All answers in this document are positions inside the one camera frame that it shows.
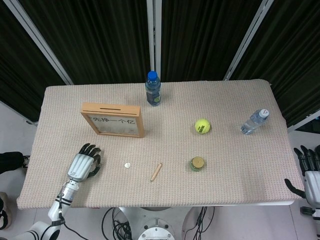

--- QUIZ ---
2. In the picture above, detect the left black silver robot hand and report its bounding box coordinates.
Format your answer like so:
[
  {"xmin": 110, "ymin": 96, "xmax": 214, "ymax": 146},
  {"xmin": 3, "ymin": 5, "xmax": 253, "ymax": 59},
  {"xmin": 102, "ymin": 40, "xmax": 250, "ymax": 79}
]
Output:
[{"xmin": 66, "ymin": 142, "xmax": 103, "ymax": 183}]

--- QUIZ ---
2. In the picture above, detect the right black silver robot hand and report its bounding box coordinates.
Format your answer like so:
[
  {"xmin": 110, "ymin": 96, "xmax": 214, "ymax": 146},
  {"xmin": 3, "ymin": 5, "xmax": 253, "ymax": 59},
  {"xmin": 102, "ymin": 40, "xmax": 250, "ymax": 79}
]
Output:
[{"xmin": 284, "ymin": 144, "xmax": 320, "ymax": 207}]

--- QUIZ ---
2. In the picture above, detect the white grey robot base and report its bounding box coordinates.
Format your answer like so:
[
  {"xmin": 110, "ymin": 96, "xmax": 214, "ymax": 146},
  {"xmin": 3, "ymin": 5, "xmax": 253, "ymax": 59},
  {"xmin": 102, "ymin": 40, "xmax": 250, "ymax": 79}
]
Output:
[{"xmin": 117, "ymin": 206, "xmax": 216, "ymax": 240}]

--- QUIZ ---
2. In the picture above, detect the person in black clothing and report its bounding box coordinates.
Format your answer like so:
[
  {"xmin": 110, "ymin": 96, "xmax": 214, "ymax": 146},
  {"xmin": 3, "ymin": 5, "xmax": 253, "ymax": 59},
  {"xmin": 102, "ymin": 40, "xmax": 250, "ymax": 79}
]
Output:
[{"xmin": 0, "ymin": 151, "xmax": 31, "ymax": 176}]

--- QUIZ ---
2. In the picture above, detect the short wooden pencil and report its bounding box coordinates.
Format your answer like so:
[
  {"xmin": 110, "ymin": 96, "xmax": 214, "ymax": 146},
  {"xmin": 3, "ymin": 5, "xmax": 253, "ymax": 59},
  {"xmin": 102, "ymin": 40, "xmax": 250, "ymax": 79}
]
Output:
[{"xmin": 150, "ymin": 162, "xmax": 163, "ymax": 182}]

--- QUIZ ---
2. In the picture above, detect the clear water bottle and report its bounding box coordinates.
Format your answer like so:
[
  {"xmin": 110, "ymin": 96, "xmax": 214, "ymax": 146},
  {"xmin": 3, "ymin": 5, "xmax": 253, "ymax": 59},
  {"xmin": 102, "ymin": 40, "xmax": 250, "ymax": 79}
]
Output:
[{"xmin": 240, "ymin": 108, "xmax": 270, "ymax": 136}]

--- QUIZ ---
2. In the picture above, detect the pink woven tablecloth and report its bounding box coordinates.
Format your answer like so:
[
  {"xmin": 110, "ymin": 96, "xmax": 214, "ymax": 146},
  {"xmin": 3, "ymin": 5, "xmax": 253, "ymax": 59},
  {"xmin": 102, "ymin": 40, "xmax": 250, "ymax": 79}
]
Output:
[{"xmin": 16, "ymin": 78, "xmax": 307, "ymax": 210}]

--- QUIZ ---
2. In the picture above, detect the black white sneaker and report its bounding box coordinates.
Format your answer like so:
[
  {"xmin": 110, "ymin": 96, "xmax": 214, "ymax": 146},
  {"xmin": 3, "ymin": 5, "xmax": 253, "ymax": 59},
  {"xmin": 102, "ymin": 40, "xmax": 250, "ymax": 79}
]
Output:
[{"xmin": 0, "ymin": 191, "xmax": 14, "ymax": 231}]

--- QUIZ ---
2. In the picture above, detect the blue drink bottle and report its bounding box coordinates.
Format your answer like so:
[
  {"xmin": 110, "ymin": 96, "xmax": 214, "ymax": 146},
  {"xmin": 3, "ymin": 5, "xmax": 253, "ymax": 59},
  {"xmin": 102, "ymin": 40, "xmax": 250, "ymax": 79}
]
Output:
[{"xmin": 145, "ymin": 70, "xmax": 162, "ymax": 107}]

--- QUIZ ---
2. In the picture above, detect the gold green upturned cup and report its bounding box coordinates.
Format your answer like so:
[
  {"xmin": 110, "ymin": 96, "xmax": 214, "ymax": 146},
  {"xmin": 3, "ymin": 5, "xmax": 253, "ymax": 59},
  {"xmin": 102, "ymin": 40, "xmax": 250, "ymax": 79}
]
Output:
[{"xmin": 188, "ymin": 156, "xmax": 207, "ymax": 173}]

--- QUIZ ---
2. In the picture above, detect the dark curtain panel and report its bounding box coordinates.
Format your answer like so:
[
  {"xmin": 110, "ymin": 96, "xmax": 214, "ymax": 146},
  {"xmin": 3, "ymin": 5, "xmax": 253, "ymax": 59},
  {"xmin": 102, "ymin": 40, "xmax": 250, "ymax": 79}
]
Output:
[
  {"xmin": 229, "ymin": 0, "xmax": 320, "ymax": 128},
  {"xmin": 0, "ymin": 0, "xmax": 68, "ymax": 121},
  {"xmin": 159, "ymin": 0, "xmax": 266, "ymax": 82},
  {"xmin": 19, "ymin": 0, "xmax": 154, "ymax": 85}
]

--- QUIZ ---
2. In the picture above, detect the yellow tennis ball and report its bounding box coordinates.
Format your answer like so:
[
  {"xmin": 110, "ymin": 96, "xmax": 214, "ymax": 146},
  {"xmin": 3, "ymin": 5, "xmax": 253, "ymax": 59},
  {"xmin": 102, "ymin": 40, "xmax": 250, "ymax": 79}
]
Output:
[{"xmin": 194, "ymin": 118, "xmax": 212, "ymax": 135}]

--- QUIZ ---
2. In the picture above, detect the white screen base rail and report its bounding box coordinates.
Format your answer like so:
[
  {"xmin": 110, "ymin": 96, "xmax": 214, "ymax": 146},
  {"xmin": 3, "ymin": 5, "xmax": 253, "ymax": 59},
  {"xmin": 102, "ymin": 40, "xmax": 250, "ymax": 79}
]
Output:
[{"xmin": 286, "ymin": 109, "xmax": 320, "ymax": 133}]

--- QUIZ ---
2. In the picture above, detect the wooden frame money box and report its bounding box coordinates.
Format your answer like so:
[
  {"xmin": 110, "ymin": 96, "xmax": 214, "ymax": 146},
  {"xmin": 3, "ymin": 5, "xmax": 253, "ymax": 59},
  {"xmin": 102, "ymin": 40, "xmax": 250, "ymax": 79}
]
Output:
[{"xmin": 80, "ymin": 102, "xmax": 145, "ymax": 139}]

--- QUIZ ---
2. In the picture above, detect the black cable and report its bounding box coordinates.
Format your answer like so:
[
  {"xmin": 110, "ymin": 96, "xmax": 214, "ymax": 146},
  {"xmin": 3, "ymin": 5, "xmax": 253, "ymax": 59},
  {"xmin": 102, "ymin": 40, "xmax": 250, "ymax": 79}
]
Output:
[
  {"xmin": 101, "ymin": 207, "xmax": 135, "ymax": 240},
  {"xmin": 181, "ymin": 206, "xmax": 216, "ymax": 237}
]

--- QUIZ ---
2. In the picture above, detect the white screen frame pole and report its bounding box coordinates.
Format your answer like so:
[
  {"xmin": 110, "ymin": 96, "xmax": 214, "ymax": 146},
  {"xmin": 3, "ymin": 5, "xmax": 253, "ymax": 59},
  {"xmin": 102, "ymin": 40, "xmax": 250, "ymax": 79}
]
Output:
[
  {"xmin": 223, "ymin": 0, "xmax": 277, "ymax": 81},
  {"xmin": 146, "ymin": 0, "xmax": 163, "ymax": 83},
  {"xmin": 3, "ymin": 0, "xmax": 75, "ymax": 86}
]

